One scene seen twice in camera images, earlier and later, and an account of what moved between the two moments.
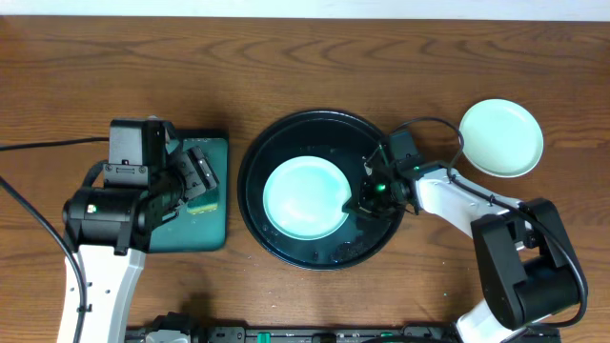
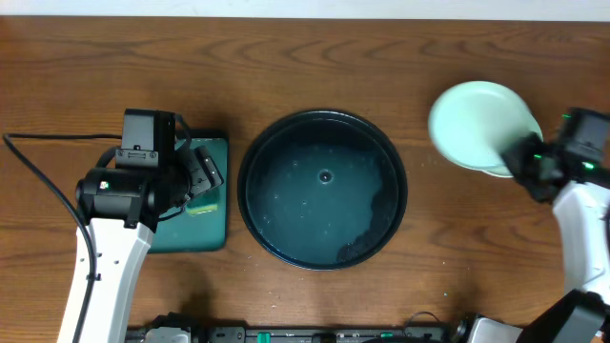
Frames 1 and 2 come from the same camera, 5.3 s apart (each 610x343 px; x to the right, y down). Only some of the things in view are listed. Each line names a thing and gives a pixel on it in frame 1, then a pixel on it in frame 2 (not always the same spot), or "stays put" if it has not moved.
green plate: [501, 137] stays put
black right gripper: [370, 199] → [526, 159]
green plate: [304, 196] → [472, 123]
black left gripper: [192, 176] stays put
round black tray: [341, 138] stays put
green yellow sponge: [204, 203] stays put
